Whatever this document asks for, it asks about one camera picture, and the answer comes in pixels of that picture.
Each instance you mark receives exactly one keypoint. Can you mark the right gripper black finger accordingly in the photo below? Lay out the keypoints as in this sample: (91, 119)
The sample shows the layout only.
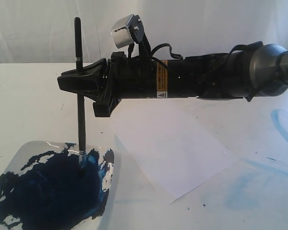
(89, 82)

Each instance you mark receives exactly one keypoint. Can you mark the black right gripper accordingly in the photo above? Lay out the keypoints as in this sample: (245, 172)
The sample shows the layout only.
(220, 76)

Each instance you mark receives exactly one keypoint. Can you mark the black handled paintbrush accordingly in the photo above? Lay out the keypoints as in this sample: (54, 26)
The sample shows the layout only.
(80, 99)

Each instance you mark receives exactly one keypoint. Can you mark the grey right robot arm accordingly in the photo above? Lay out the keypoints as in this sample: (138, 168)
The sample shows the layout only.
(268, 69)

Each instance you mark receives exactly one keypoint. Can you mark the white paper sheet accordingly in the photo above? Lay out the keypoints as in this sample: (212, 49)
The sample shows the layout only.
(173, 150)

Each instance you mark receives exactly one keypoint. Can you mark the white paint tray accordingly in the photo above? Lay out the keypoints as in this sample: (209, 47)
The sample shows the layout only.
(42, 188)

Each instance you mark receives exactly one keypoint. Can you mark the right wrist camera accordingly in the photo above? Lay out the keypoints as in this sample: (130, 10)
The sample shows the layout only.
(129, 31)

